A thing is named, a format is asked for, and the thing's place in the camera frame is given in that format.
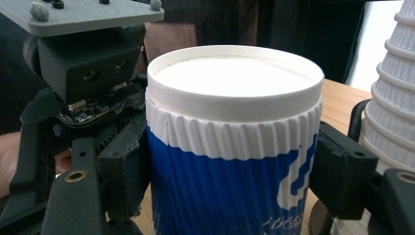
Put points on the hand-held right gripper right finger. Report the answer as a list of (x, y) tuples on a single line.
[(342, 173)]

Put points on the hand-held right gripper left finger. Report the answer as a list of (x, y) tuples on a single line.
[(125, 169)]

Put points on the black rod cup holder rack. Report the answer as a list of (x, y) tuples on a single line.
[(355, 120)]

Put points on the stack of white paper cups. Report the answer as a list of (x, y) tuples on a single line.
[(396, 98)]

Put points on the blue and white paper cup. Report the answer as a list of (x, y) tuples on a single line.
[(228, 163)]

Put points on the black curtain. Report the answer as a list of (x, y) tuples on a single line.
[(310, 32)]

